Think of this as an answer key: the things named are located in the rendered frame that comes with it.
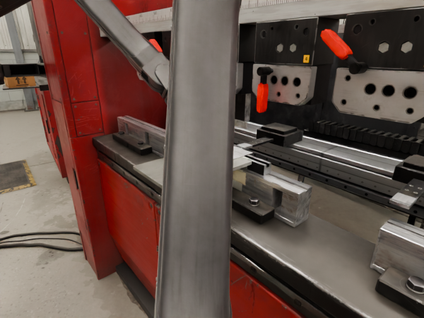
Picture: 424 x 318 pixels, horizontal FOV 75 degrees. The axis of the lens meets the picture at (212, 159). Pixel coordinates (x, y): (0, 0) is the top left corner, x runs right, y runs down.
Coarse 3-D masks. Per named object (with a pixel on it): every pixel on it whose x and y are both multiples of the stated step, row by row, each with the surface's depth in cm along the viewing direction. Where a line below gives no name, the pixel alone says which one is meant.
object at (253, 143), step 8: (264, 128) 96; (272, 128) 94; (280, 128) 94; (288, 128) 94; (296, 128) 95; (256, 136) 99; (264, 136) 96; (272, 136) 93; (280, 136) 91; (288, 136) 91; (296, 136) 94; (240, 144) 87; (248, 144) 87; (256, 144) 88; (280, 144) 91; (288, 144) 92
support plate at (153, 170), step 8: (160, 160) 76; (240, 160) 76; (248, 160) 76; (136, 168) 71; (144, 168) 71; (152, 168) 71; (160, 168) 71; (144, 176) 68; (152, 176) 66; (160, 176) 66; (160, 184) 62
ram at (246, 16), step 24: (120, 0) 105; (144, 0) 93; (168, 0) 83; (312, 0) 51; (336, 0) 47; (360, 0) 45; (384, 0) 42; (408, 0) 40; (144, 24) 96; (168, 24) 86
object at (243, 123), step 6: (240, 96) 74; (246, 96) 73; (240, 102) 74; (246, 102) 73; (240, 108) 75; (246, 108) 74; (240, 114) 76; (246, 114) 75; (240, 120) 76; (246, 120) 75; (240, 126) 78; (246, 126) 76
